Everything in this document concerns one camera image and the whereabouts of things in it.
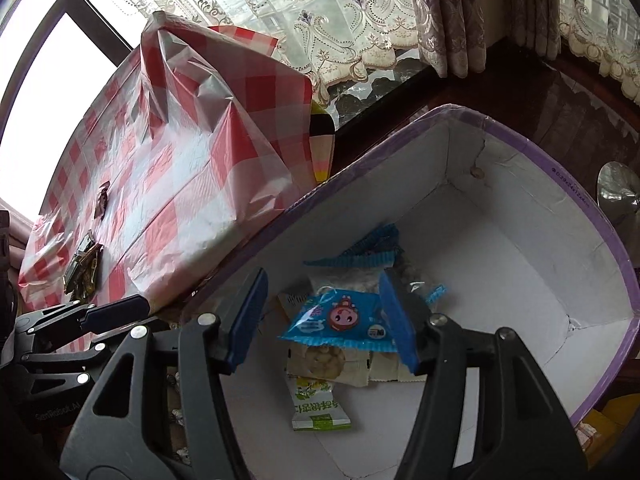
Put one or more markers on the blue cartoon snack packet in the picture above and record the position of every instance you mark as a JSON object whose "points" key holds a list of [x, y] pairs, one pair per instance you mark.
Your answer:
{"points": [[340, 317]]}

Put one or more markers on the orange yellow packaging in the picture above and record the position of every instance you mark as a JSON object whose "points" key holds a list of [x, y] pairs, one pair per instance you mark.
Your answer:
{"points": [[605, 422]]}

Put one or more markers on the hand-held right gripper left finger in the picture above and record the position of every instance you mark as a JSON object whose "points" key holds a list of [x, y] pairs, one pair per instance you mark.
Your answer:
{"points": [[245, 320]]}

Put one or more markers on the white box with purple rim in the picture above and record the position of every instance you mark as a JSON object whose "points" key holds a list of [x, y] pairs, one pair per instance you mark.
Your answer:
{"points": [[500, 260]]}

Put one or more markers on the shiny silver object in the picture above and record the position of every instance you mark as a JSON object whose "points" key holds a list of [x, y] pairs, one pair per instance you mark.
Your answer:
{"points": [[617, 187]]}

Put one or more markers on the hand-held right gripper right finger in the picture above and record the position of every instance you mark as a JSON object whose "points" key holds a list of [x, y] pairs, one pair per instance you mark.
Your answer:
{"points": [[400, 320]]}

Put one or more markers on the red white checkered tablecloth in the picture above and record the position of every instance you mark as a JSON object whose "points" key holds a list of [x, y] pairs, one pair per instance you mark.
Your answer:
{"points": [[175, 170]]}

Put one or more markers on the dark window frame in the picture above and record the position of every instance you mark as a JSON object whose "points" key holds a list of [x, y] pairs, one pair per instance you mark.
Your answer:
{"points": [[385, 87]]}

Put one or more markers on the blue edged clear snack packet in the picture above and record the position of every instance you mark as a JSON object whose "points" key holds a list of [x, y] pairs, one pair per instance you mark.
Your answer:
{"points": [[370, 250]]}

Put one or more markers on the green white snack packet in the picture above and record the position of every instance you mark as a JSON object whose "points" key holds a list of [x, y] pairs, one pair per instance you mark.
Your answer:
{"points": [[317, 407]]}

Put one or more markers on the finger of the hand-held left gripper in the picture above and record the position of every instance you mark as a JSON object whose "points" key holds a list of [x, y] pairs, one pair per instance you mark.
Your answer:
{"points": [[65, 362], [115, 310]]}

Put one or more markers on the white lace curtain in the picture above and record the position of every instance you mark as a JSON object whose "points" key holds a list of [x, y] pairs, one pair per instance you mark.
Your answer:
{"points": [[600, 25], [300, 25]]}

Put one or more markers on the dark gold snack packet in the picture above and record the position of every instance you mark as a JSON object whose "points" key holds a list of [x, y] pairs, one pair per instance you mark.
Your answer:
{"points": [[85, 270]]}

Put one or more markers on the clear cream pastry packet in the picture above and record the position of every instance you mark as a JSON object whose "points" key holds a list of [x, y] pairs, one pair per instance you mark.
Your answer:
{"points": [[350, 277]]}

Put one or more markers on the embroidered thick curtain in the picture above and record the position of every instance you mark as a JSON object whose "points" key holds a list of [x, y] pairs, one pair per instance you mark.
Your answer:
{"points": [[475, 10]]}

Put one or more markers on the white cookie snack packet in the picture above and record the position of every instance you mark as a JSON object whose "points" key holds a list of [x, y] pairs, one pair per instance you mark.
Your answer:
{"points": [[325, 362]]}

